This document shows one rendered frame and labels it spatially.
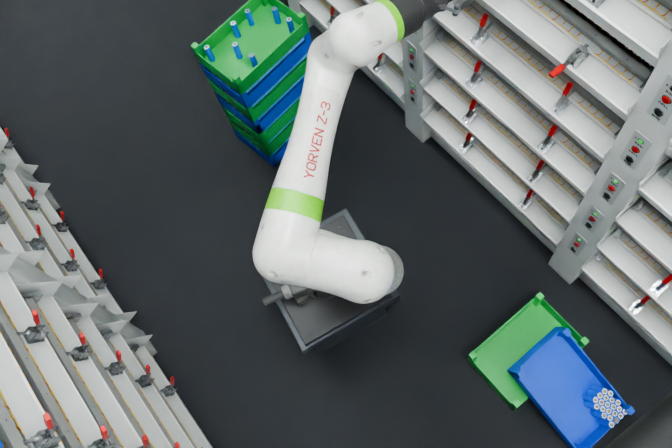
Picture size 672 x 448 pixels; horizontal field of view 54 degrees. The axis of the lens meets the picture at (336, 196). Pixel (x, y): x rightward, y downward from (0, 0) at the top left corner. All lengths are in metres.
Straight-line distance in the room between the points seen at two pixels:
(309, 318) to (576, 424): 0.84
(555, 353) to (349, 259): 1.00
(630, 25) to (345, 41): 0.51
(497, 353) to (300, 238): 1.04
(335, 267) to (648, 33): 0.70
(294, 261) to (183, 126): 1.43
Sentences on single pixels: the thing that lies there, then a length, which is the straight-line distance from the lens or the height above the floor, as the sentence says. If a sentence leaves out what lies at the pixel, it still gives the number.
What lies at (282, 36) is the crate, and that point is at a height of 0.48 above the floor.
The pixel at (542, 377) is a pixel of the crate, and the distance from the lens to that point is 2.10.
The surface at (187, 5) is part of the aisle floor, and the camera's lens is 2.97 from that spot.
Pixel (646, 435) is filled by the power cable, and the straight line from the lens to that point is 0.18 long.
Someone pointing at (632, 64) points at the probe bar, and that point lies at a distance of 1.46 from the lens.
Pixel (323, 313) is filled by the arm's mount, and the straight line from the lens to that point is 1.89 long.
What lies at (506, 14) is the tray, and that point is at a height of 0.93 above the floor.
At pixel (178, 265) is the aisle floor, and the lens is 2.38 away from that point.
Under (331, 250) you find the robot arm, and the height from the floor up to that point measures 0.93.
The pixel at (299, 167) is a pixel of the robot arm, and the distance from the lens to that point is 1.31.
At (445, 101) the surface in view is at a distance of 2.08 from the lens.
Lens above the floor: 2.12
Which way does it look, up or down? 65 degrees down
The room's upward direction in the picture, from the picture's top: 16 degrees counter-clockwise
